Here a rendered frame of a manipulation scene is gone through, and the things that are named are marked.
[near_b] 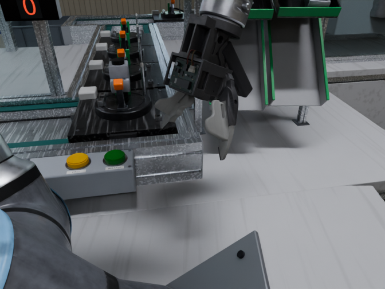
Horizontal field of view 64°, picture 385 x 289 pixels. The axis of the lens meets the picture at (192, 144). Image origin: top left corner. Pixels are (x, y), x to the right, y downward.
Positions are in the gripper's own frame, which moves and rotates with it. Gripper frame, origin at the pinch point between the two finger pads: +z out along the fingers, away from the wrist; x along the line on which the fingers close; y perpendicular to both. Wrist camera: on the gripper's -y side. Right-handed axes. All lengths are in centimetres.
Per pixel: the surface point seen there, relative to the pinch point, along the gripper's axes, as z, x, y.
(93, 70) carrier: -3, -63, -13
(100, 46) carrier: -11, -85, -25
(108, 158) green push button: 8.3, -13.2, 6.9
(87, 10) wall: -48, -377, -157
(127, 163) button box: 8.3, -11.0, 4.0
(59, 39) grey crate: -6, -216, -62
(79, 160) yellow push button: 10.0, -16.5, 10.9
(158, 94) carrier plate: -3.2, -31.8, -16.8
